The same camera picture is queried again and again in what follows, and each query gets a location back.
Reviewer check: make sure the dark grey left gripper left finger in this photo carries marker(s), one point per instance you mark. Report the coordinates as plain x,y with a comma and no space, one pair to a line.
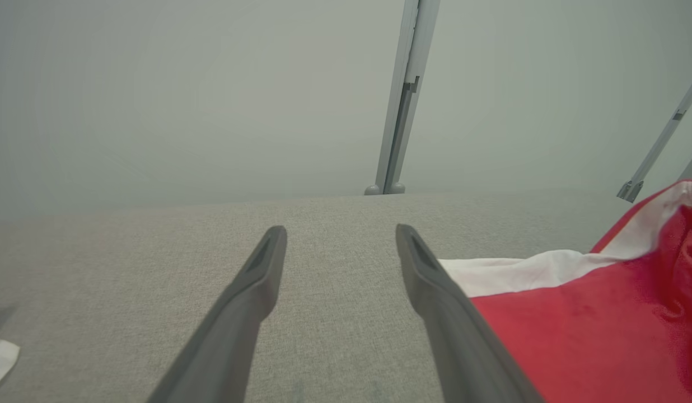
234,336

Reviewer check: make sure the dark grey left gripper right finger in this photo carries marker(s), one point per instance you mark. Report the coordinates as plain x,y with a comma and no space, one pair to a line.
458,347

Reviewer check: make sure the red shorts with white trim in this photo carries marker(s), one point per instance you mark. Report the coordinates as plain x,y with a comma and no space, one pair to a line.
575,347

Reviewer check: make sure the grey metal partition post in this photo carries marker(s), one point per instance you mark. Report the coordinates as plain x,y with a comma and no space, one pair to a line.
399,112

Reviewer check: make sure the grey slanted brace with bracket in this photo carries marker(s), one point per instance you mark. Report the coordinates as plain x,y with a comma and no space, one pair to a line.
662,137

